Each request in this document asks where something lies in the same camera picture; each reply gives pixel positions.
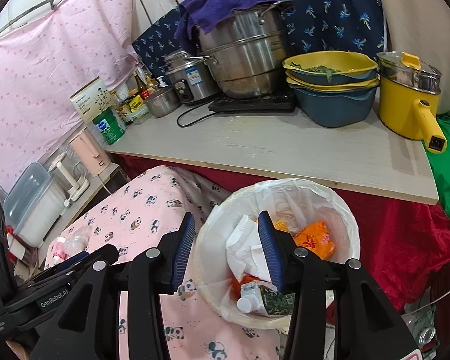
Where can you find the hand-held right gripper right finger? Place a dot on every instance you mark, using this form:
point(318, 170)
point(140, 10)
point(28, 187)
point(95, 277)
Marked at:
point(270, 255)

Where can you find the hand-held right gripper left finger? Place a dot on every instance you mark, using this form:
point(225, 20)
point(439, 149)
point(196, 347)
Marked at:
point(182, 251)

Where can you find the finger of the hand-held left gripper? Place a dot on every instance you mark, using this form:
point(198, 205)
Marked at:
point(75, 260)
point(107, 253)

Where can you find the clear plastic bag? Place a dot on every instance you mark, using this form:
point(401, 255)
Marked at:
point(77, 240)

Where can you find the white paper towel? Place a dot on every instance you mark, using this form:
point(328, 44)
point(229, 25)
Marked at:
point(243, 247)

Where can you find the small orange plastic bag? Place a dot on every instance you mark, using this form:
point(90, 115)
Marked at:
point(243, 280)

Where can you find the white green drink carton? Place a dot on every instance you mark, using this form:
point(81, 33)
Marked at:
point(270, 300)

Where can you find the large orange plastic bag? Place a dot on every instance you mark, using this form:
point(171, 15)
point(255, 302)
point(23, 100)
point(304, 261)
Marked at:
point(315, 238)

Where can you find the trash bin with white liner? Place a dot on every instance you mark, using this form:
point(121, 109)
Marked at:
point(322, 202)

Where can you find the white storage container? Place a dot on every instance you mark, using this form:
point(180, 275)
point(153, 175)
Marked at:
point(41, 210)

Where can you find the pink panda tablecloth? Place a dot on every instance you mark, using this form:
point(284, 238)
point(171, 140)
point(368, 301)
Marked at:
point(142, 202)

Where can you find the white small appliance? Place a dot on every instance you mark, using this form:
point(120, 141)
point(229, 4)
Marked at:
point(73, 183)

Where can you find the pink electric kettle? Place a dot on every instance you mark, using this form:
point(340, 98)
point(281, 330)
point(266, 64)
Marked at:
point(90, 153)

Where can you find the wooden counter board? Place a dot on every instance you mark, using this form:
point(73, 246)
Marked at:
point(285, 150)

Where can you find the green can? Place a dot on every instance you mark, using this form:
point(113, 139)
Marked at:
point(108, 127)

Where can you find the red cloth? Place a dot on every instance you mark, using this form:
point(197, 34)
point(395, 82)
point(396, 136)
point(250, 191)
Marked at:
point(397, 240)

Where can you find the glass food container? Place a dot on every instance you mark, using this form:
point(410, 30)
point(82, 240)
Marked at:
point(142, 118)

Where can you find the yellowish condiment jar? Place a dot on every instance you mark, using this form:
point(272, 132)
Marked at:
point(122, 110)

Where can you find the steel bowl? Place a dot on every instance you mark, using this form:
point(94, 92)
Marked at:
point(161, 101)

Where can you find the black induction cooker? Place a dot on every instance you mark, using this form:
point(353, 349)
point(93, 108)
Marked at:
point(255, 104)

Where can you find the yellow food packet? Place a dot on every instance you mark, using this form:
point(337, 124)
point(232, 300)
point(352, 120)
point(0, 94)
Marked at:
point(137, 104)

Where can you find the beige plant print box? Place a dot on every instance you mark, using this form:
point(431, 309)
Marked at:
point(90, 101)

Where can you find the yellow rimmed blue basin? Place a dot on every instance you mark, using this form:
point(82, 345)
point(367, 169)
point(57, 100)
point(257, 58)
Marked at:
point(360, 82)
point(333, 108)
point(352, 62)

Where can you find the white pump bottle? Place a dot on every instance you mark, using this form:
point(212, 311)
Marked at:
point(162, 82)

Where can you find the clear plastic bottle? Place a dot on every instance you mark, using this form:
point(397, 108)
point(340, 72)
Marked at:
point(423, 332)

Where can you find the steel rice cooker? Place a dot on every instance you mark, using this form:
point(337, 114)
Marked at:
point(189, 78)

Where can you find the dark sauce bottle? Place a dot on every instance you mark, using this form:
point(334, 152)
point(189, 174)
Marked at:
point(141, 80)

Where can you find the pink dotted curtain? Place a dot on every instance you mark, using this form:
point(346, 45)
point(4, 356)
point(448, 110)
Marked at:
point(41, 82)

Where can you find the green vegetable leaves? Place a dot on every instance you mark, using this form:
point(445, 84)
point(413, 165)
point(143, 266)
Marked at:
point(318, 70)

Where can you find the yellow electric pot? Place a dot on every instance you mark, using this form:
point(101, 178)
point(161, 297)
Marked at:
point(397, 108)

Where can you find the large steel pot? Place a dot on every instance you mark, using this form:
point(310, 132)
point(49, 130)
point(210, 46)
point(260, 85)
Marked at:
point(247, 56)

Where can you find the glass lid with yellow knob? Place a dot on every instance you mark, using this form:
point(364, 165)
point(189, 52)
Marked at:
point(395, 66)

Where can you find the navy printed cloth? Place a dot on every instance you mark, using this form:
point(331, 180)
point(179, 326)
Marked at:
point(330, 11)

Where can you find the purple cloth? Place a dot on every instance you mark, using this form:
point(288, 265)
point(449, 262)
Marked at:
point(225, 0)

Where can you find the beige cloth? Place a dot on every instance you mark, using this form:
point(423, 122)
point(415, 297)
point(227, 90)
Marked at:
point(416, 15)

